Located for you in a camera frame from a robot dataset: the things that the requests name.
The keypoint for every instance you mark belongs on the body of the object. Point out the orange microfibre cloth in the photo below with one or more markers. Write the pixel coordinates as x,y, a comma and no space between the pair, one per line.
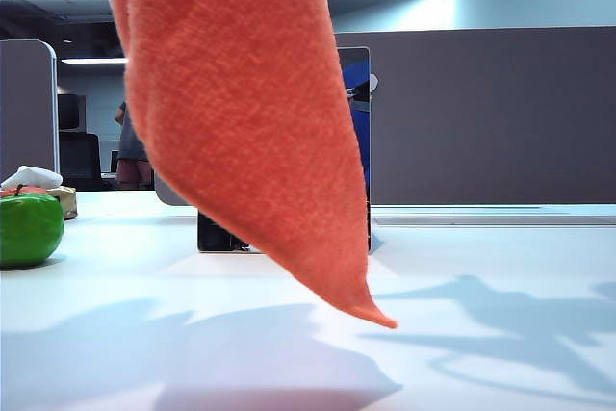
240,117

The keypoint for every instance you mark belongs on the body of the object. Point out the long grey desk partition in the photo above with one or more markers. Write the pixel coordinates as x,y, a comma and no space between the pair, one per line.
481,117

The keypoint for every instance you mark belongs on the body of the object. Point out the short grey desk partition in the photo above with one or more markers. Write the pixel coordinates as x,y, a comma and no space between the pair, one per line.
24,108

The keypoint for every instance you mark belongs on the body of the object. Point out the background person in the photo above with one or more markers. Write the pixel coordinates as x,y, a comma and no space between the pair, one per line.
130,141

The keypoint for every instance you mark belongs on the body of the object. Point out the black background monitor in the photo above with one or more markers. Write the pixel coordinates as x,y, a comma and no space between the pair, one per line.
67,112

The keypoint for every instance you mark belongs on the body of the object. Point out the short ceiling light strip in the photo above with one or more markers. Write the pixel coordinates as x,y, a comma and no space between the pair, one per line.
91,60

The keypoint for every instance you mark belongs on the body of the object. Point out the green apple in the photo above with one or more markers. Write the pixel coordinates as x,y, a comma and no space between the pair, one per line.
29,228

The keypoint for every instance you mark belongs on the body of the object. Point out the silver framed rectangular mirror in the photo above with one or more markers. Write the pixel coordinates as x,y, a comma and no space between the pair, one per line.
361,141

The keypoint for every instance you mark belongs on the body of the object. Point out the black office chair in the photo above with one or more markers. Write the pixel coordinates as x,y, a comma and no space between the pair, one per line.
79,161

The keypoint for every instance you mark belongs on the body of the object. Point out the white tissue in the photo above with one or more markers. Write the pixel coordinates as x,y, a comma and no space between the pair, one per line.
33,175

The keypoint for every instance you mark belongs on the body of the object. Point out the brown tissue box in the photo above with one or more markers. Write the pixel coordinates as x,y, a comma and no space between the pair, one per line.
67,201

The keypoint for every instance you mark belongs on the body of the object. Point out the white round adhesive hook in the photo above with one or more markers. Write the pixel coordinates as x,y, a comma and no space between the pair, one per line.
374,84

